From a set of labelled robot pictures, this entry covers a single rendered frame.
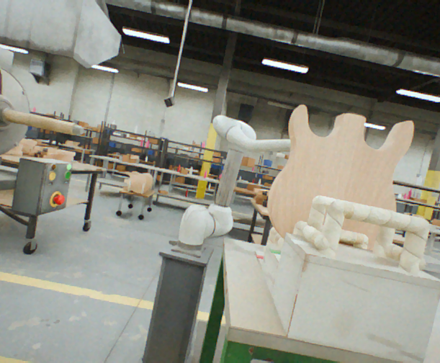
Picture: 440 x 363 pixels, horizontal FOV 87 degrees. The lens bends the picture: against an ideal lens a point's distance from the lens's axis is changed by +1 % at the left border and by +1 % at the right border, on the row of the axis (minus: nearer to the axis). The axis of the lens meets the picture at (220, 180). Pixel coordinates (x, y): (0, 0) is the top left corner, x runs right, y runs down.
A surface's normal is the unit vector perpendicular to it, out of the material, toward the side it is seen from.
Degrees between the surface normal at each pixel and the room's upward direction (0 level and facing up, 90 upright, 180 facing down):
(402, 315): 90
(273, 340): 90
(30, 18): 90
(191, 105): 90
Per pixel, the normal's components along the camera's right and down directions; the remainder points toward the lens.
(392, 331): -0.01, 0.05
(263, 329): 0.20, -0.98
